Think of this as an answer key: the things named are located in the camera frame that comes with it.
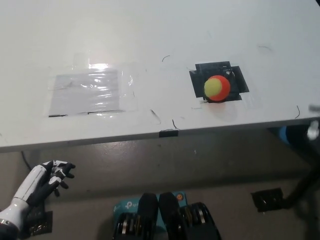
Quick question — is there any thin black cable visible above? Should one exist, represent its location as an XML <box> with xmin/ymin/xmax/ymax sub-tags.
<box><xmin>21</xmin><ymin>151</ymin><xmax>32</xmax><ymax>171</ymax></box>

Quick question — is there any teal tp-link box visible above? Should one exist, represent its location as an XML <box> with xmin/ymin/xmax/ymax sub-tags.
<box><xmin>112</xmin><ymin>191</ymin><xmax>187</xmax><ymax>228</ymax></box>

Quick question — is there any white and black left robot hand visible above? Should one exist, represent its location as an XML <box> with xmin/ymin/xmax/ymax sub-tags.
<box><xmin>0</xmin><ymin>159</ymin><xmax>76</xmax><ymax>230</ymax></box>

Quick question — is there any blue round object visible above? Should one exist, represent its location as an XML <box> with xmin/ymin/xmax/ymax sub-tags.
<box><xmin>277</xmin><ymin>126</ymin><xmax>289</xmax><ymax>146</ymax></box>

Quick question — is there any yellow and orange tennis ball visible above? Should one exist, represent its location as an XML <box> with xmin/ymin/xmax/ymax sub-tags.
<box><xmin>203</xmin><ymin>74</ymin><xmax>231</xmax><ymax>103</ymax></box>

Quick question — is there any clear plastic film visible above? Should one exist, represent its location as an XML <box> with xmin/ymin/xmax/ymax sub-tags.
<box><xmin>43</xmin><ymin>51</ymin><xmax>141</xmax><ymax>118</ymax></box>

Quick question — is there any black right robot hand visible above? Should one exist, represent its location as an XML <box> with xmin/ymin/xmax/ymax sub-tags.
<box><xmin>306</xmin><ymin>103</ymin><xmax>320</xmax><ymax>142</ymax></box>

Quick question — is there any small black tape piece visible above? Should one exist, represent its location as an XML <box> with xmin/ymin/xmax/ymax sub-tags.
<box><xmin>158</xmin><ymin>128</ymin><xmax>180</xmax><ymax>138</ymax></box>

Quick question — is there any clear plastic taped sheet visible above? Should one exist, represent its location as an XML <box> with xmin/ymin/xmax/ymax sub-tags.
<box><xmin>49</xmin><ymin>69</ymin><xmax>125</xmax><ymax>116</ymax></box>

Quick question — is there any black tape patch on table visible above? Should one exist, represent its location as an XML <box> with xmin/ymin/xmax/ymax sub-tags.
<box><xmin>189</xmin><ymin>60</ymin><xmax>250</xmax><ymax>102</ymax></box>

